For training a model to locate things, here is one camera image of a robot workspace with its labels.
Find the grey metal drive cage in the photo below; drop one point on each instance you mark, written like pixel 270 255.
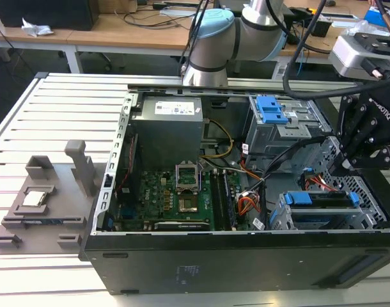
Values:
pixel 294 132

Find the metal disk bay cage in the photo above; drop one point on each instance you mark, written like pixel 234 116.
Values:
pixel 367 211

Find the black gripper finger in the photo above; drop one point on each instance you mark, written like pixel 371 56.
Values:
pixel 350 118
pixel 371 158

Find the black graphics card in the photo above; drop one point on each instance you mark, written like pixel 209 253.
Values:
pixel 182 225

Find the black computer tower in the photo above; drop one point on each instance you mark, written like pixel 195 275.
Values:
pixel 44 14

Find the grey parts rack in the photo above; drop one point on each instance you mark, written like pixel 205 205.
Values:
pixel 64 204

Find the green motherboard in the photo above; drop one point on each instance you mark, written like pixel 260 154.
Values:
pixel 156 198

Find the wooden desk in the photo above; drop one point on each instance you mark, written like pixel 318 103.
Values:
pixel 118 35

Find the CPU socket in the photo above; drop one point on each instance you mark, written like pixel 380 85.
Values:
pixel 187 205

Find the white label sheet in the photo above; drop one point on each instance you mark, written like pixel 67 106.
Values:
pixel 279 71

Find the yellow tool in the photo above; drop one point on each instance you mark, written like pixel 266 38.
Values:
pixel 311 11

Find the RAM stick on rack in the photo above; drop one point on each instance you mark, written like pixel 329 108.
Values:
pixel 51 221

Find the clear plastic bag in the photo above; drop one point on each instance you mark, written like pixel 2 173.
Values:
pixel 361 27

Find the small black box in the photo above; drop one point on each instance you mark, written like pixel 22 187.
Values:
pixel 323 28

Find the brown cardboard box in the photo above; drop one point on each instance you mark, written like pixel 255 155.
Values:
pixel 116 5

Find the crumpled white paper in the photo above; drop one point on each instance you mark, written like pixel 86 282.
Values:
pixel 35 28

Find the blue empty disk carrier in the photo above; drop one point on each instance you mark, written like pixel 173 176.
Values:
pixel 271 110

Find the black RAM stick in slot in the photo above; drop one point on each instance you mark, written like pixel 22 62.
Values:
pixel 230 204

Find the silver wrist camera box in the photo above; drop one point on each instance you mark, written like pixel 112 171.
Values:
pixel 345 56

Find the grey power supply unit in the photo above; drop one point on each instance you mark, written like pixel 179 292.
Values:
pixel 169 134

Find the hard disk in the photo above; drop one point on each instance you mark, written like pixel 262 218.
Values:
pixel 299 199

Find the black open PC case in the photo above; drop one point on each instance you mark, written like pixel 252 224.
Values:
pixel 214 265

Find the blue cardboard box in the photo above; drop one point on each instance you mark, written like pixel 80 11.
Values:
pixel 375 14

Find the silver CPU on rack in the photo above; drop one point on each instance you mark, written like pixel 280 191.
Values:
pixel 34 199

